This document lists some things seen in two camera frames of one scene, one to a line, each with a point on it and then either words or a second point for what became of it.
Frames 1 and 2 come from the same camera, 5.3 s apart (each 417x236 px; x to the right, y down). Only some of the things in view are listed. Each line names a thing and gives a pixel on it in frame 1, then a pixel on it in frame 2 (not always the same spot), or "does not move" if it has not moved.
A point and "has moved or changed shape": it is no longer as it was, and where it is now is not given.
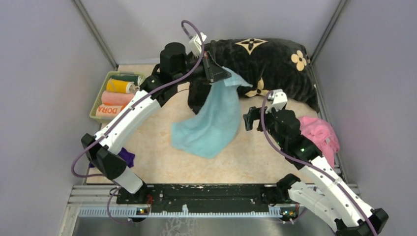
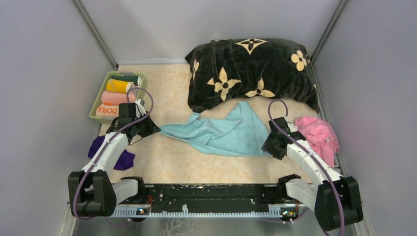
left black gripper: (212, 71) → (152, 128)
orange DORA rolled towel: (107, 109) does not move
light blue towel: (217, 122) has moved or changed shape
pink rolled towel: (122, 98) does not move
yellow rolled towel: (116, 85) does not move
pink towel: (322, 134) does not move
